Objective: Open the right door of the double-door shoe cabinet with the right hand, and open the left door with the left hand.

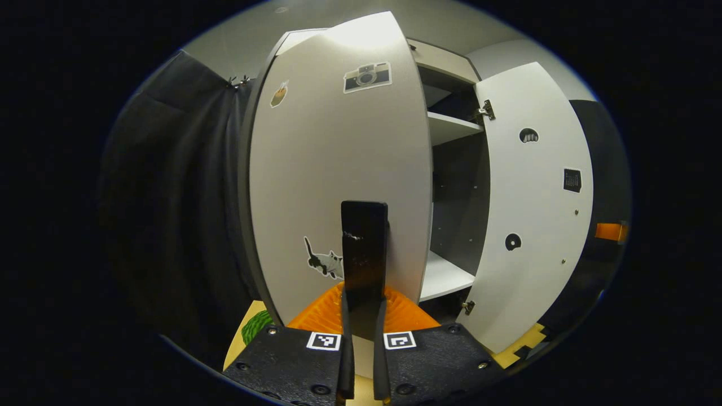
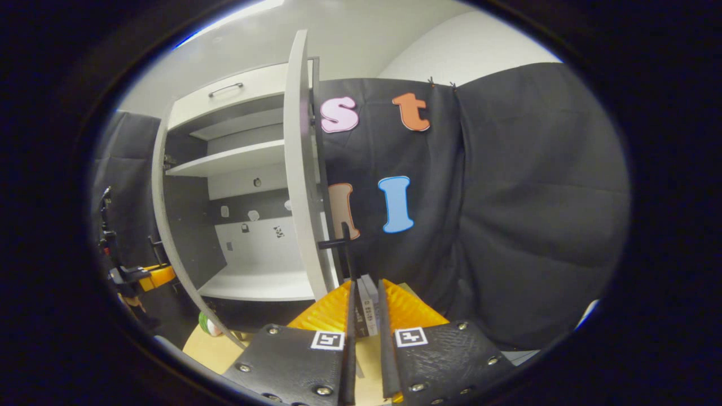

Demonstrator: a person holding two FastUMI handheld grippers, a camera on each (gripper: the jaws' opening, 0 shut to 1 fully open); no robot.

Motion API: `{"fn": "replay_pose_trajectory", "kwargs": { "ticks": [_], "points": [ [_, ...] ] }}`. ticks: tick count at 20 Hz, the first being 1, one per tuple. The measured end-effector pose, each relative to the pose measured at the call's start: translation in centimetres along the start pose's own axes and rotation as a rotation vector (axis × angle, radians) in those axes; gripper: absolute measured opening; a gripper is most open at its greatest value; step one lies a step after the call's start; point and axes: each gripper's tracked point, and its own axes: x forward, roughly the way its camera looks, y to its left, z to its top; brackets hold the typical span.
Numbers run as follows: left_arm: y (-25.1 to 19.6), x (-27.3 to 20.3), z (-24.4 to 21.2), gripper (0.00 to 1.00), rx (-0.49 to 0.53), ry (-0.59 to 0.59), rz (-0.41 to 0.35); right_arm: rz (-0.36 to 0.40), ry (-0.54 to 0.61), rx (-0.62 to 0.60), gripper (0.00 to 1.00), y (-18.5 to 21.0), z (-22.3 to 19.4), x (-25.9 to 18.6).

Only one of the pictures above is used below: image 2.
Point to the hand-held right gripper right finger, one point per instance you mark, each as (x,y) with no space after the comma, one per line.
(386,361)

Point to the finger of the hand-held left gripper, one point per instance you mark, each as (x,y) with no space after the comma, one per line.
(127,274)

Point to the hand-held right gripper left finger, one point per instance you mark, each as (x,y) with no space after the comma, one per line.
(350,361)

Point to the white shoe cabinet door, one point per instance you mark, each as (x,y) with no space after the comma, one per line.
(158,192)
(299,169)

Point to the white double-door shoe cabinet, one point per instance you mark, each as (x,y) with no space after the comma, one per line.
(248,242)

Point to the white cabinet drawer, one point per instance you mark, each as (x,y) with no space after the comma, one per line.
(248,93)

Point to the grey flat box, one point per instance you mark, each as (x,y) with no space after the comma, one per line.
(368,304)

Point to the black backdrop cloth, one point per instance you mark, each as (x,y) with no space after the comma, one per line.
(536,225)
(127,163)

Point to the green white round toy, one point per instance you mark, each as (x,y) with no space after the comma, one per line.
(208,326)

